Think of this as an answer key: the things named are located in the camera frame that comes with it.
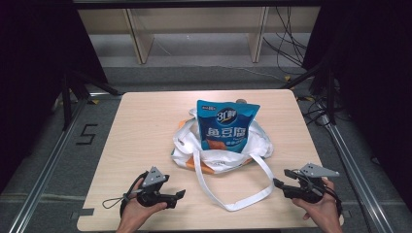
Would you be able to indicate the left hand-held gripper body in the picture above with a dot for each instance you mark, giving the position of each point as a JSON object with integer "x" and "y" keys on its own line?
{"x": 154, "y": 177}

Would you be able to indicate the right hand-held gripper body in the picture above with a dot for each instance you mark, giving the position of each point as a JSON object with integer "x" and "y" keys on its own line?
{"x": 315, "y": 171}

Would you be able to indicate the white tote bag coloured blobs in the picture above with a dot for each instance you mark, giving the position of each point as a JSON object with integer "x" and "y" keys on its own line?
{"x": 223, "y": 160}

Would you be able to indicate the blue snack packet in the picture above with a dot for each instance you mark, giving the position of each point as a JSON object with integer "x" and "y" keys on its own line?
{"x": 226, "y": 124}

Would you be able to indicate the person's left hand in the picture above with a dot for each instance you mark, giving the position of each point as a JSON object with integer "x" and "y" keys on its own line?
{"x": 137, "y": 213}

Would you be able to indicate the person's right hand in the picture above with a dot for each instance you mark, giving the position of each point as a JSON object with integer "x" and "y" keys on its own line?
{"x": 324, "y": 210}

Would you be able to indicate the black metal stand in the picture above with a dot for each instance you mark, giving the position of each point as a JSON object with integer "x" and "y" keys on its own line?
{"x": 67, "y": 103}
{"x": 329, "y": 97}

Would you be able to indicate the small round brown disc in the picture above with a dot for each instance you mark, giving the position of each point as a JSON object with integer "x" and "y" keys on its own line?
{"x": 241, "y": 101}

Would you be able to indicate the yellow tape piece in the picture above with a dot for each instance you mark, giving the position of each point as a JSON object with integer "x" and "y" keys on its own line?
{"x": 287, "y": 78}
{"x": 95, "y": 101}

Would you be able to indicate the black curtain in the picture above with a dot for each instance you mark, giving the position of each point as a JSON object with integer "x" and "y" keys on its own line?
{"x": 35, "y": 81}
{"x": 375, "y": 81}

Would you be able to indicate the light wooden shelf unit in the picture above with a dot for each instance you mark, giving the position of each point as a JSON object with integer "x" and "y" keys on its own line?
{"x": 142, "y": 45}

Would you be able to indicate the aluminium floor rail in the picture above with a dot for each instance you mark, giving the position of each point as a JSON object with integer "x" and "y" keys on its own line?
{"x": 356, "y": 174}
{"x": 45, "y": 171}

